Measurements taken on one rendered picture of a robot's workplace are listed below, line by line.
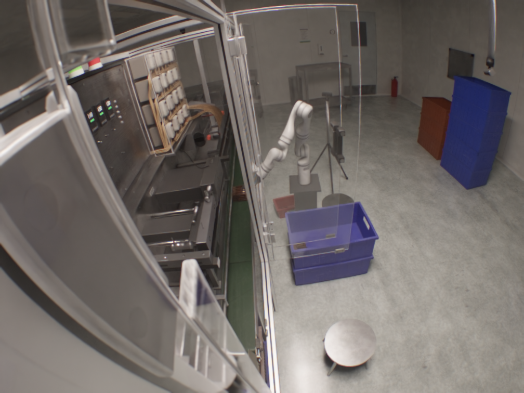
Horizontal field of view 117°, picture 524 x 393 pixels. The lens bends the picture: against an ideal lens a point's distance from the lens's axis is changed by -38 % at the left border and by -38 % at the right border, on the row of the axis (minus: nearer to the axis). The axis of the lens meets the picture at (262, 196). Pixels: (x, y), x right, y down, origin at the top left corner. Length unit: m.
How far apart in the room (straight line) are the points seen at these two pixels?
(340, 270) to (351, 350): 0.68
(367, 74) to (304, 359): 6.04
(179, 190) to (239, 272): 0.50
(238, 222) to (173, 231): 0.59
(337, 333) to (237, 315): 0.63
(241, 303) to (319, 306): 0.83
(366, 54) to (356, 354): 6.05
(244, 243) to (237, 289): 0.29
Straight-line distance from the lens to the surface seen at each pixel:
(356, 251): 1.83
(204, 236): 0.93
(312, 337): 1.81
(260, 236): 1.26
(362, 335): 1.57
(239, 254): 1.38
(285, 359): 1.76
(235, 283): 1.28
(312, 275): 1.93
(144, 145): 1.43
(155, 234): 1.08
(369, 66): 6.59
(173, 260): 0.94
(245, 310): 1.20
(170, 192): 1.25
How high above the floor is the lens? 1.68
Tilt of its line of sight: 36 degrees down
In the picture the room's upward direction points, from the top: 10 degrees counter-clockwise
